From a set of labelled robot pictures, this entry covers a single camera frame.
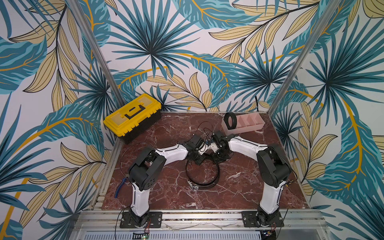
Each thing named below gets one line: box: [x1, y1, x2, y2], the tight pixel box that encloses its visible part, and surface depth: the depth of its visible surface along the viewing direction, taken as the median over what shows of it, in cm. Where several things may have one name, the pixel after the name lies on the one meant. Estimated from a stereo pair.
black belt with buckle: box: [223, 112, 238, 130], surface depth 102 cm
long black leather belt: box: [186, 161, 220, 189], surface depth 86 cm
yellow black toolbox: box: [103, 94, 162, 144], surface depth 97 cm
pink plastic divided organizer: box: [221, 112, 265, 134], surface depth 112 cm
